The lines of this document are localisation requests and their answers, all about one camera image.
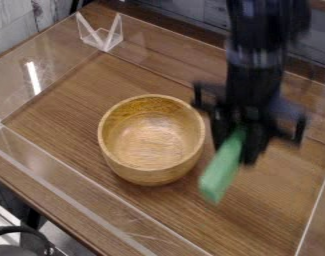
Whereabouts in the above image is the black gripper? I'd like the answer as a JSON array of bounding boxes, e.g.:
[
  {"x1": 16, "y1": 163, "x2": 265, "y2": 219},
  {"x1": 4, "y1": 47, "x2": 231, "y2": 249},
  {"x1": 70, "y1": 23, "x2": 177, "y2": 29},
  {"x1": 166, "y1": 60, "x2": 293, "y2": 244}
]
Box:
[{"x1": 192, "y1": 64, "x2": 308, "y2": 165}]

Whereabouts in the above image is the green rectangular block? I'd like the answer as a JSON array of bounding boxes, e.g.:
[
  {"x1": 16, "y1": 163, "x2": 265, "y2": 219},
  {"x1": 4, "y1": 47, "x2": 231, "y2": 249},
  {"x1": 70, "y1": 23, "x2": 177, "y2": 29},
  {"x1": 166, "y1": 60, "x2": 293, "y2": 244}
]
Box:
[{"x1": 199, "y1": 127, "x2": 247, "y2": 204}]

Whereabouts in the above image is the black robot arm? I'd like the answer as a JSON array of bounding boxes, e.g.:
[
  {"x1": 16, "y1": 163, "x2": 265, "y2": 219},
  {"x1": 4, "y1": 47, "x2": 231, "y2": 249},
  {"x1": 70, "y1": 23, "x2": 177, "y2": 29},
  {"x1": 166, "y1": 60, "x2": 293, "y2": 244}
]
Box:
[{"x1": 193, "y1": 0, "x2": 311, "y2": 165}]

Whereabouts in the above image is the brown wooden bowl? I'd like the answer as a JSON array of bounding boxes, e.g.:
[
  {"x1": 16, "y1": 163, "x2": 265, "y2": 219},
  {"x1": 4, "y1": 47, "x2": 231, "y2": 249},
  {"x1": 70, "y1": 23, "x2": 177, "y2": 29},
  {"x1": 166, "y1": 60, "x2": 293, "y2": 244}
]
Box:
[{"x1": 97, "y1": 94, "x2": 207, "y2": 186}]

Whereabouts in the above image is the clear acrylic enclosure wall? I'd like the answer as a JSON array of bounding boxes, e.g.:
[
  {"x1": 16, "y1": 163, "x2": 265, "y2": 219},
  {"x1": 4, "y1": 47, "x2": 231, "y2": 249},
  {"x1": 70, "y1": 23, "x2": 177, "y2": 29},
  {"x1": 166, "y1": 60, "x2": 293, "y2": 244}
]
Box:
[{"x1": 0, "y1": 17, "x2": 325, "y2": 256}]

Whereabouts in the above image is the clear acrylic corner bracket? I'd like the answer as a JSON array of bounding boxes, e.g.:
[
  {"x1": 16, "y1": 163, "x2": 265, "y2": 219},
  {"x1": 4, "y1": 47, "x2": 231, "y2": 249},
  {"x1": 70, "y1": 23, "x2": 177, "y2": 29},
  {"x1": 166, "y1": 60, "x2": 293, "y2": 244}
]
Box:
[{"x1": 76, "y1": 13, "x2": 124, "y2": 52}]

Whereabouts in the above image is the black cable bottom left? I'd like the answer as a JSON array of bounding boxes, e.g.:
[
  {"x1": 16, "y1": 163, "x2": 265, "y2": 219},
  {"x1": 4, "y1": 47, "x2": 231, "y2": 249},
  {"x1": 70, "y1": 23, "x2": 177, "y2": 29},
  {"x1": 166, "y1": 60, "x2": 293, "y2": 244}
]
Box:
[{"x1": 0, "y1": 225, "x2": 56, "y2": 256}]

